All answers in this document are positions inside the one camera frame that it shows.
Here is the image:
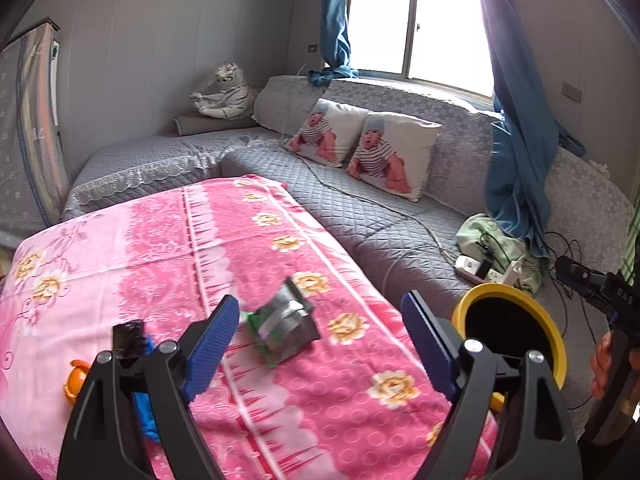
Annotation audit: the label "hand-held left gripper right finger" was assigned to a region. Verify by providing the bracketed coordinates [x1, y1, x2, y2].
[400, 290, 583, 480]

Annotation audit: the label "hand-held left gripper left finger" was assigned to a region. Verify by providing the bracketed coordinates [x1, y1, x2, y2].
[56, 295, 241, 480]

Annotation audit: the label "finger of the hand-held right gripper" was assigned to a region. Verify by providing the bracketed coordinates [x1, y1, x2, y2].
[555, 255, 610, 307]

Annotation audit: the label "yellow trash bin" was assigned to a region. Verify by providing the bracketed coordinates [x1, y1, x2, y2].
[451, 283, 568, 416]

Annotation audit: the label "silver green snack packet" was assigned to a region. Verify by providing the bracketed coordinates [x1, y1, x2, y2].
[245, 276, 322, 368]

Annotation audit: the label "person's right hand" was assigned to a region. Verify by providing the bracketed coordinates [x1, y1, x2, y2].
[589, 332, 618, 402]

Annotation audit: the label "green glass door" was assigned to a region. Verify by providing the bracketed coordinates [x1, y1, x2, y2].
[622, 195, 640, 286]

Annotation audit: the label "black plastic wrapper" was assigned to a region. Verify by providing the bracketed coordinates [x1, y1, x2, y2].
[112, 321, 146, 361]

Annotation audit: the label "white power strip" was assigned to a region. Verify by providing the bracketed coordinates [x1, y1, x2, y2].
[455, 255, 526, 286]

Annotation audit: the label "blue plastic wrapper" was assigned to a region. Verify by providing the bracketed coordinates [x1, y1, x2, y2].
[132, 335, 162, 443]

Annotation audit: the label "pink floral blanket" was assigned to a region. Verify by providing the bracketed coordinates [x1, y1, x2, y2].
[0, 175, 501, 480]

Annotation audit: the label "light green cloth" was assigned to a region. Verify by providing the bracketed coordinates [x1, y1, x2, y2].
[456, 213, 543, 293]

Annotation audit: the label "long blue curtain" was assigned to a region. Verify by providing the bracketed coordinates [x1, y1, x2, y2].
[470, 0, 586, 258]

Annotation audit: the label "grey quilted corner sofa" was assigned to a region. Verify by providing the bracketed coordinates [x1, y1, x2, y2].
[61, 76, 636, 411]

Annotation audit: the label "baby print white pillow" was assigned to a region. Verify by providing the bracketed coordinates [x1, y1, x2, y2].
[345, 111, 443, 203]
[285, 98, 371, 168]

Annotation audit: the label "grey bolster cushion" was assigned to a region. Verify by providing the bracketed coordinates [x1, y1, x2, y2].
[174, 116, 258, 137]

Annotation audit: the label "white tiger plush toy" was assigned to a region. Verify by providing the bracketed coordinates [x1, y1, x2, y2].
[190, 62, 258, 121]

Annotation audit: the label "folded patterned mattress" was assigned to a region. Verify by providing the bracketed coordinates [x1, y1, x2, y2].
[0, 17, 71, 248]

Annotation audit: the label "short blue curtain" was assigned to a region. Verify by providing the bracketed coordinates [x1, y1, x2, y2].
[307, 0, 360, 86]

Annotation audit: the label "black cables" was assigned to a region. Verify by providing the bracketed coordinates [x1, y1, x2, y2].
[542, 232, 611, 411]

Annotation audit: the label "white cable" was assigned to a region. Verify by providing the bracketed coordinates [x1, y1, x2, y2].
[280, 65, 458, 286]

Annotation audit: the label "window with dark frame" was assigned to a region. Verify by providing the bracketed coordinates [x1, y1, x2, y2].
[347, 0, 496, 98]

